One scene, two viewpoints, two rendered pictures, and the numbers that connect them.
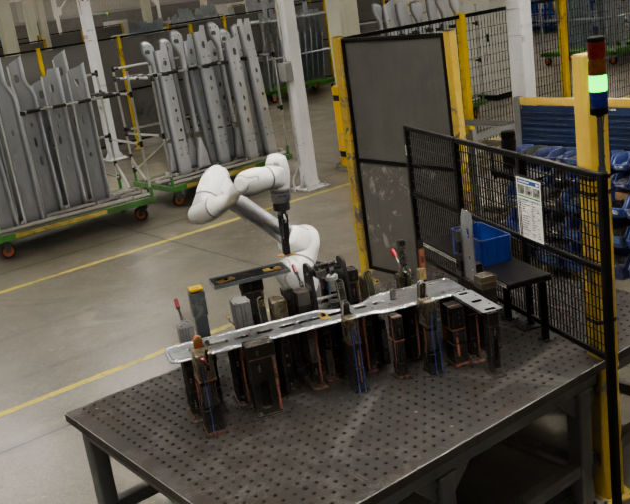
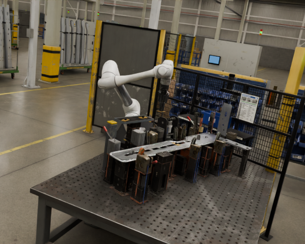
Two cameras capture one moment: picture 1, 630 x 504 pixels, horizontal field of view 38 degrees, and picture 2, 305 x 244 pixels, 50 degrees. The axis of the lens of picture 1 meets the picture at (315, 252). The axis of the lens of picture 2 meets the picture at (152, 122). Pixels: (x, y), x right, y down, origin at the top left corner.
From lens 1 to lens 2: 2.29 m
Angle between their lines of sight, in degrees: 30
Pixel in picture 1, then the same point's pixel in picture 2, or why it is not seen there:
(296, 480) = (214, 229)
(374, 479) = (249, 227)
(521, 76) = not seen: hidden behind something
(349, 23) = (56, 20)
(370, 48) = (118, 29)
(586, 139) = (294, 82)
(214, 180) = (114, 68)
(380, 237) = (101, 112)
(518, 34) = not seen: hidden behind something
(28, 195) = not seen: outside the picture
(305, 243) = (137, 108)
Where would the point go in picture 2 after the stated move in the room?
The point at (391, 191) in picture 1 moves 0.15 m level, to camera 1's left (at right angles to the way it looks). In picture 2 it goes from (113, 93) to (105, 92)
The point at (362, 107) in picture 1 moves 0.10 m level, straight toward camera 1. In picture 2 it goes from (106, 53) to (108, 54)
